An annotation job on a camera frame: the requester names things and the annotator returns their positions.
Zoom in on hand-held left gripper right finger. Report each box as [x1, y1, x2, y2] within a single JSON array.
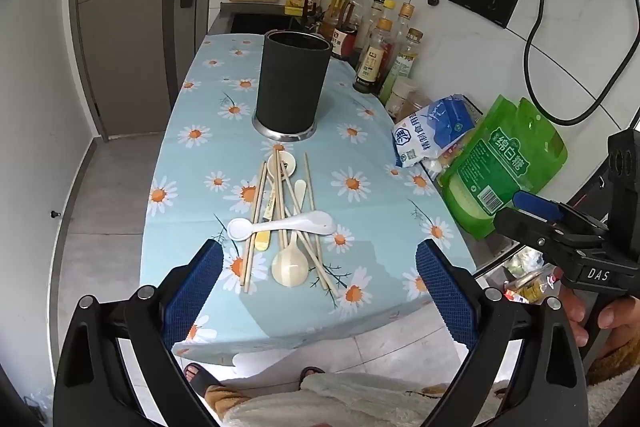
[[415, 239, 588, 427]]

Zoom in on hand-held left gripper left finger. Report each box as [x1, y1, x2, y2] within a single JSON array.
[[52, 238, 226, 427]]

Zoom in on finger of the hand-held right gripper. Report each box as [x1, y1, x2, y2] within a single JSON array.
[[492, 207, 603, 265], [512, 189, 608, 233]]

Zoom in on white ceramic spoon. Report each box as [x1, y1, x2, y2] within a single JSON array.
[[227, 210, 337, 242]]

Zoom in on bundle of wooden chopsticks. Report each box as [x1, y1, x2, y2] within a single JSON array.
[[242, 151, 341, 308]]

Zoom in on plain cream soup spoon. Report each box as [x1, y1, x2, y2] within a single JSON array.
[[271, 179, 311, 288]]

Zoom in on cream cartoon print spoon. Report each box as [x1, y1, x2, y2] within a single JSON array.
[[254, 152, 298, 253]]

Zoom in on single light chopstick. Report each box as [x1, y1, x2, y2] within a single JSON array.
[[304, 152, 331, 293]]

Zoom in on black utensil holder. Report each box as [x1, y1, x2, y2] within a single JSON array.
[[252, 29, 332, 142]]

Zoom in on person's right forearm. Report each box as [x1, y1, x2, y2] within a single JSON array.
[[586, 339, 640, 389]]

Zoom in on person's right hand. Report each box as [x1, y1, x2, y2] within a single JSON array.
[[559, 284, 640, 348]]

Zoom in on colourful snack packets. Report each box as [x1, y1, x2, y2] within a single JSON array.
[[502, 252, 563, 304]]

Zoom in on green sugar bag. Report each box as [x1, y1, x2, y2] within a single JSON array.
[[437, 94, 569, 242]]

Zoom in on person's left foot in slipper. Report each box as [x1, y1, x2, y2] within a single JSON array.
[[182, 362, 223, 398]]

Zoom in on clear plastic packet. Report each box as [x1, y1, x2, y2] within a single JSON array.
[[422, 137, 473, 180]]

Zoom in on blue daisy print tablecloth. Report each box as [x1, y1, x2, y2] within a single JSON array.
[[140, 34, 476, 365]]

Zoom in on white and blue salt bag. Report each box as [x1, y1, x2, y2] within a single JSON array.
[[392, 94, 483, 168]]

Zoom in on white fleece robe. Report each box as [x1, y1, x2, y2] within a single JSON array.
[[220, 372, 640, 427]]

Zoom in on brown seasoning jar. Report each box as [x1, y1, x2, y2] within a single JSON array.
[[407, 89, 436, 112]]

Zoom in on white lidded seasoning jar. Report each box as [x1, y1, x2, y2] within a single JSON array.
[[385, 78, 420, 120]]

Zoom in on green label bottle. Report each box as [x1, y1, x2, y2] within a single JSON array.
[[378, 28, 425, 105]]

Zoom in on dark sauce bottle pale label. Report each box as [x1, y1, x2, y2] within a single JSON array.
[[352, 18, 396, 94]]

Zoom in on clear bottle yellow cap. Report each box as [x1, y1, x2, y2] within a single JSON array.
[[392, 3, 418, 52]]

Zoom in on bottle with black cap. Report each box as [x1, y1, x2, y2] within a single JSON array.
[[367, 0, 388, 40]]

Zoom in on soy sauce bottle red label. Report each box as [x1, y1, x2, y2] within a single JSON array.
[[330, 24, 358, 60]]

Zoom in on clear bottle gold cap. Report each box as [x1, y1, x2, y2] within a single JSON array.
[[347, 0, 373, 38]]

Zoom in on grey door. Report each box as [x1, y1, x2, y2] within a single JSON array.
[[75, 0, 221, 142]]

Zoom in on black kitchen sink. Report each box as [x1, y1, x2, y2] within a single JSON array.
[[220, 2, 311, 35]]

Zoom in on golden oil bottle yellow cap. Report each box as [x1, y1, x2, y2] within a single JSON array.
[[320, 0, 353, 40]]

